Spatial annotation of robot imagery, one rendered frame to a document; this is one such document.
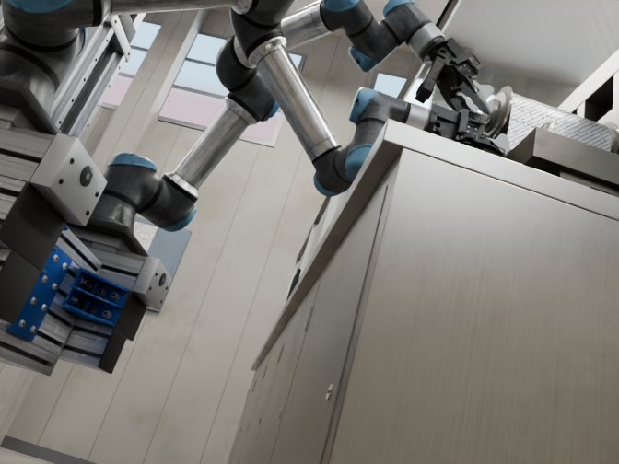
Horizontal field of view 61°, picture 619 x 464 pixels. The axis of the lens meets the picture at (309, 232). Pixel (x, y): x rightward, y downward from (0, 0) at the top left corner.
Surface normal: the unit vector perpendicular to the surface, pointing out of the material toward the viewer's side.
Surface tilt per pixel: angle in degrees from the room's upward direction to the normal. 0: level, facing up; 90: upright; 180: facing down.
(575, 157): 90
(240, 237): 90
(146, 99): 90
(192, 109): 90
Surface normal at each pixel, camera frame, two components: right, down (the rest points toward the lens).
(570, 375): 0.18, -0.36
